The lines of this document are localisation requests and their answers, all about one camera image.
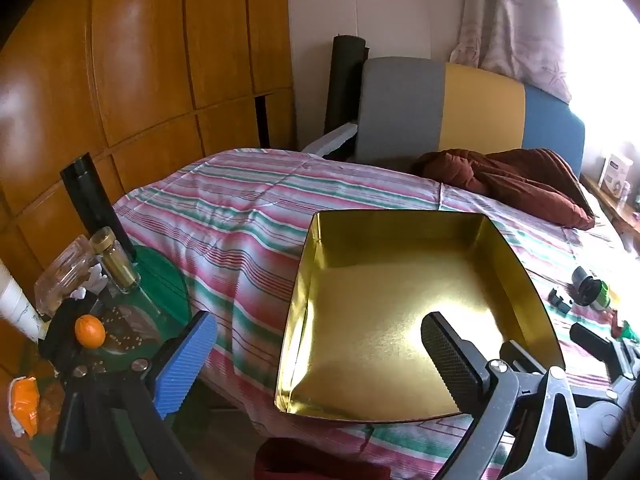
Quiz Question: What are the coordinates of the striped bed sheet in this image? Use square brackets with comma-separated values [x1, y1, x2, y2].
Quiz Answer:
[112, 147, 640, 480]

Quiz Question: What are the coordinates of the brown quilt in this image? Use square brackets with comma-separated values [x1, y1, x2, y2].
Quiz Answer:
[411, 148, 597, 231]

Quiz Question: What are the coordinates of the small black clip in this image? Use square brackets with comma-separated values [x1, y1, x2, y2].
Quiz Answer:
[547, 287, 573, 315]

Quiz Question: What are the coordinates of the orange packet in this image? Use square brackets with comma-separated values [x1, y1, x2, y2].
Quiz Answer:
[10, 375, 41, 436]

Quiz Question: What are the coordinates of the white cardboard box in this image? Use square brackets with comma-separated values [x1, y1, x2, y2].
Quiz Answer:
[598, 154, 635, 196]

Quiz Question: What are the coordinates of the green round glass table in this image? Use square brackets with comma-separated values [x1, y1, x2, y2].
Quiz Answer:
[65, 245, 193, 480]

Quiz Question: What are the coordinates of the wooden side table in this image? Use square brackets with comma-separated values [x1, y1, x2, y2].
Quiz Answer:
[580, 172, 640, 256]

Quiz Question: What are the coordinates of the wooden wardrobe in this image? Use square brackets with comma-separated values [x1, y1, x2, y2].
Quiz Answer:
[0, 0, 297, 381]

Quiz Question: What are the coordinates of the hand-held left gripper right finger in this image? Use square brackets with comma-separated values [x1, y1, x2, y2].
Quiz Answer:
[421, 311, 591, 480]

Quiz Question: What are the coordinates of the gold metal tin tray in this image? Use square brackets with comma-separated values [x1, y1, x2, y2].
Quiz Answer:
[274, 210, 567, 425]

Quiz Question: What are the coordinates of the clear glass jar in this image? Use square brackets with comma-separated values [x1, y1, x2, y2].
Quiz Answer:
[34, 235, 108, 318]

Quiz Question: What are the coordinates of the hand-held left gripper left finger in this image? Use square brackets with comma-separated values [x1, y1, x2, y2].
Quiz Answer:
[50, 310, 218, 480]

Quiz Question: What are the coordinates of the black cylinder roll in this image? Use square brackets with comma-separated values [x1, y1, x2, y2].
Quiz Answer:
[572, 266, 607, 307]

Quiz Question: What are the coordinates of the black object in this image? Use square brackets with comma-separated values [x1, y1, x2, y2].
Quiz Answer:
[39, 296, 103, 376]

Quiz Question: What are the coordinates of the orange fruit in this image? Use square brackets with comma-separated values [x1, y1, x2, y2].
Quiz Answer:
[75, 314, 106, 349]

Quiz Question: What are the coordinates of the grey yellow blue headboard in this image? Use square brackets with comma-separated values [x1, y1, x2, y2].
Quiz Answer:
[356, 56, 586, 176]

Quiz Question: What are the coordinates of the white padded armrest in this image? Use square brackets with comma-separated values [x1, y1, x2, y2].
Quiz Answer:
[300, 122, 360, 158]

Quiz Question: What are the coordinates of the glass bottle with gold cap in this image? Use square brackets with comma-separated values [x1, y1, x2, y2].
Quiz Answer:
[90, 226, 142, 295]

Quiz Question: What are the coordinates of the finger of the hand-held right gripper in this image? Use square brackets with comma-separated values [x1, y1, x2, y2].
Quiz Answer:
[575, 379, 640, 456]
[570, 322, 640, 381]

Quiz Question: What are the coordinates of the tall black cylinder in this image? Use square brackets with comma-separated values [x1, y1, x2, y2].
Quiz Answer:
[60, 155, 137, 261]

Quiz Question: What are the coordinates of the white paper cup stack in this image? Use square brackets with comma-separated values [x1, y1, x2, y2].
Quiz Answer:
[0, 260, 48, 341]

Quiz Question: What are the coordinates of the black rolled mat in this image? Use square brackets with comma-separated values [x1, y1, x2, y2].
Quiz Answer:
[324, 35, 371, 136]

